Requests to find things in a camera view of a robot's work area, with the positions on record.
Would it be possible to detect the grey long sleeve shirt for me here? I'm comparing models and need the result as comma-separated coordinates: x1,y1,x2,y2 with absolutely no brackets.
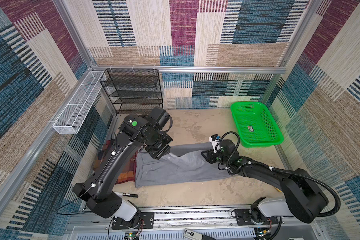
135,143,230,188

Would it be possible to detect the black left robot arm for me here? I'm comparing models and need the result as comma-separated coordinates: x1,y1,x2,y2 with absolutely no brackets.
73,107,173,229

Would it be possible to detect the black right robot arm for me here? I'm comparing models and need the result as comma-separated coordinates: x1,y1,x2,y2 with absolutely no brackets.
201,140,338,224

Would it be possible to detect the maroon folded shirt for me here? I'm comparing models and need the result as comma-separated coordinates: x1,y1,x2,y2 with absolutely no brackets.
92,139,138,185

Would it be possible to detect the multicolour patchwork folded shirt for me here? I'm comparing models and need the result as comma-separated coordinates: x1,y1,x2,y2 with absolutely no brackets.
93,139,137,184

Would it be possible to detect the green plastic basket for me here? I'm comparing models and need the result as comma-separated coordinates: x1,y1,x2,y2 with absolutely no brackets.
230,102,284,148

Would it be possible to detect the black marker pen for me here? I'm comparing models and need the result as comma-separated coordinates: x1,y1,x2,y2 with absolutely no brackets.
115,192,139,198

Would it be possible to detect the black corrugated right cable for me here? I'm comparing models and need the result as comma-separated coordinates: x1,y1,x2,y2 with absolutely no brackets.
217,131,341,217

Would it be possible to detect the black wire mesh shelf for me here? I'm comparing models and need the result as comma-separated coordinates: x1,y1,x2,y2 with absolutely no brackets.
100,69,164,115

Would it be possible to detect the white wire mesh basket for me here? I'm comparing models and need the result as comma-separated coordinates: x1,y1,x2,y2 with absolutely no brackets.
53,71,105,135

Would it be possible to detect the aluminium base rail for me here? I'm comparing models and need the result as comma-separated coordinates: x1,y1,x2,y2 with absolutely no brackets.
63,205,329,240

